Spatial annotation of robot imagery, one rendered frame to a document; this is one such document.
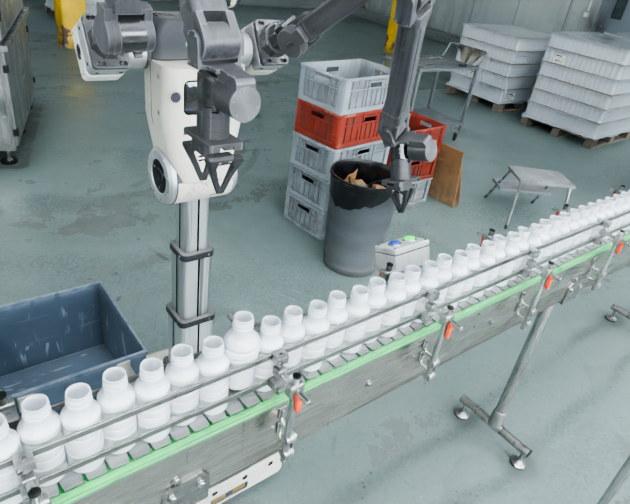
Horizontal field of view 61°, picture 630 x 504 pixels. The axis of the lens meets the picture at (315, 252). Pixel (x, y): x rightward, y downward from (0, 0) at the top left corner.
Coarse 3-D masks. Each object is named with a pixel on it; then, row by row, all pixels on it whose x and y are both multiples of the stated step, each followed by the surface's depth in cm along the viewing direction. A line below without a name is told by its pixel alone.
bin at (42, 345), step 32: (96, 288) 141; (0, 320) 129; (32, 320) 134; (64, 320) 140; (96, 320) 146; (0, 352) 133; (32, 352) 139; (64, 352) 145; (96, 352) 149; (128, 352) 133; (0, 384) 135; (32, 384) 136; (64, 384) 112; (96, 384) 118
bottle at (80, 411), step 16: (80, 384) 83; (80, 400) 81; (64, 416) 82; (80, 416) 82; (96, 416) 84; (64, 432) 83; (96, 432) 85; (80, 448) 84; (96, 448) 86; (96, 464) 88
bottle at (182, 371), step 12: (180, 348) 94; (180, 360) 91; (192, 360) 93; (168, 372) 93; (180, 372) 93; (192, 372) 94; (180, 384) 93; (192, 384) 94; (192, 396) 96; (180, 408) 96; (192, 408) 97; (192, 420) 99
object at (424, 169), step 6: (390, 162) 393; (414, 162) 450; (420, 162) 418; (426, 162) 425; (432, 162) 429; (414, 168) 418; (420, 168) 423; (426, 168) 428; (432, 168) 433; (414, 174) 422; (420, 174) 427; (426, 174) 433; (432, 174) 438
